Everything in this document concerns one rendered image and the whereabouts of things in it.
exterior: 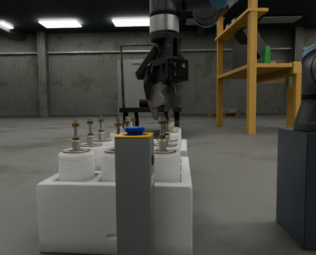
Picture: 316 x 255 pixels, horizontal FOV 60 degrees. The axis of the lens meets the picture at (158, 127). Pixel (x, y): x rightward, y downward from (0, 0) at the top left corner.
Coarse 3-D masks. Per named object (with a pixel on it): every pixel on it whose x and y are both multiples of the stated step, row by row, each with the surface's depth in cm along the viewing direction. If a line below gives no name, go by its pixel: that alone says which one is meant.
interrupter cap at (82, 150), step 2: (70, 148) 78; (82, 148) 78; (84, 148) 78; (86, 148) 78; (88, 148) 77; (62, 150) 74; (64, 150) 75; (66, 150) 74; (68, 150) 75; (70, 150) 76; (82, 150) 76; (84, 150) 74; (86, 150) 74; (88, 150) 74; (90, 150) 75; (62, 152) 73; (64, 152) 72; (66, 152) 72; (68, 152) 72; (70, 152) 71; (72, 152) 71; (74, 152) 72; (76, 152) 72; (78, 152) 72; (80, 152) 72; (82, 152) 72; (84, 152) 73
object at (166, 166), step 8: (176, 152) 72; (160, 160) 69; (168, 160) 69; (176, 160) 70; (160, 168) 69; (168, 168) 69; (176, 168) 70; (160, 176) 69; (168, 176) 69; (176, 176) 70
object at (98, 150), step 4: (92, 148) 83; (96, 148) 83; (100, 148) 84; (104, 148) 86; (96, 152) 83; (100, 152) 84; (96, 156) 83; (100, 156) 84; (96, 160) 83; (100, 160) 84; (96, 164) 83; (100, 164) 84; (96, 168) 83; (100, 168) 84
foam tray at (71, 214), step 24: (48, 192) 69; (72, 192) 68; (96, 192) 68; (168, 192) 66; (48, 216) 69; (72, 216) 69; (96, 216) 68; (168, 216) 66; (48, 240) 70; (72, 240) 69; (96, 240) 69; (168, 240) 67
